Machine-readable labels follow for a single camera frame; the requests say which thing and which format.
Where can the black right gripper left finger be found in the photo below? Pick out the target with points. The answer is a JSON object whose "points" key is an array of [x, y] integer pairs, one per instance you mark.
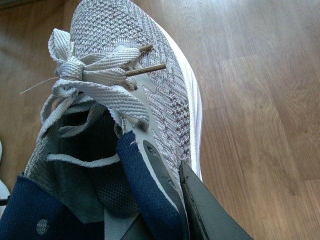
{"points": [[138, 230]]}

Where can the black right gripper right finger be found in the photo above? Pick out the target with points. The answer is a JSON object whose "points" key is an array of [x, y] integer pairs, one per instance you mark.
{"points": [[207, 219]]}

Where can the grey sneaker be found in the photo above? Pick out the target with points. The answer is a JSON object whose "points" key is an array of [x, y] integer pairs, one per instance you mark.
{"points": [[114, 132]]}

